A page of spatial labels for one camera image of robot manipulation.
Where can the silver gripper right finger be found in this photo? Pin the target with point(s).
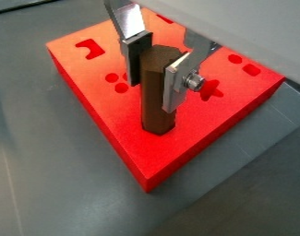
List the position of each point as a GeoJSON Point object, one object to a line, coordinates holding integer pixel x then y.
{"type": "Point", "coordinates": [182, 73]}

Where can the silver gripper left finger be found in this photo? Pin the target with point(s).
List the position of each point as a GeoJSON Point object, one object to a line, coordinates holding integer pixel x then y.
{"type": "Point", "coordinates": [135, 37]}

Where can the brown hexagonal wooden peg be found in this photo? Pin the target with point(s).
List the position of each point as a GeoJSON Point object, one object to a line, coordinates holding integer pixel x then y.
{"type": "Point", "coordinates": [155, 59]}

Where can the red shape sorting board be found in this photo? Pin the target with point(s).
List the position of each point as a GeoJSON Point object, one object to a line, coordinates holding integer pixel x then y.
{"type": "Point", "coordinates": [211, 98]}

